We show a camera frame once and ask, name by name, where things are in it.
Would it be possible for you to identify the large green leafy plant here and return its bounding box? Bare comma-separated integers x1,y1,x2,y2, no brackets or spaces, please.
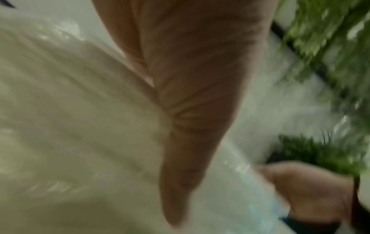
274,0,370,131

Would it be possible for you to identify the small green bushy plant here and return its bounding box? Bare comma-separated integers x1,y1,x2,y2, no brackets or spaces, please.
276,133,369,177

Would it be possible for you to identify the person's left hand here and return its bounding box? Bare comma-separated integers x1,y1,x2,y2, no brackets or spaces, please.
92,0,280,227

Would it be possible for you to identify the person's right hand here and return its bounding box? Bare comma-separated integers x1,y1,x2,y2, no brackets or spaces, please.
256,160,360,227

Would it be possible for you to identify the black window frame bar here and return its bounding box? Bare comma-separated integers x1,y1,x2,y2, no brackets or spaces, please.
271,20,350,96

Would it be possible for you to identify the clear plastic bag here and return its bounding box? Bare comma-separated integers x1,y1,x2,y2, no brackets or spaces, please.
0,9,291,234

